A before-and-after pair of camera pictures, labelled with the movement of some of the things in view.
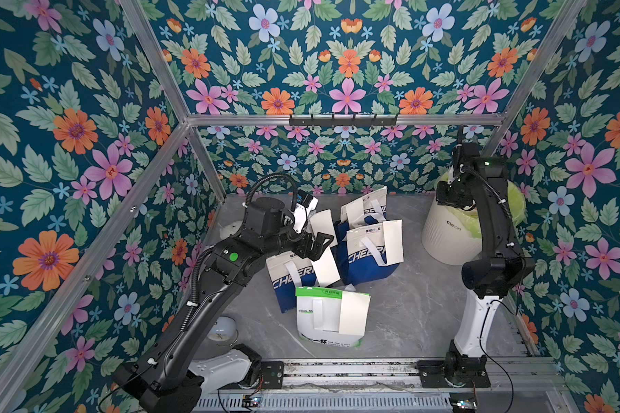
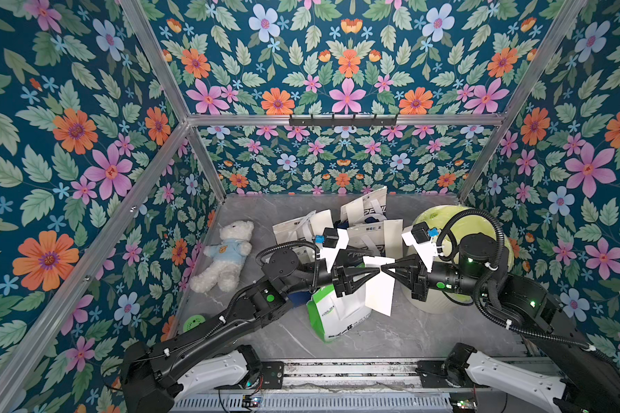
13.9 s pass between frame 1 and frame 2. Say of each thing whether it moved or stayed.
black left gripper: moved
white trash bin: moved
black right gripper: moved
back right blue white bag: stayed
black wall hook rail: stayed
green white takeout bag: moved
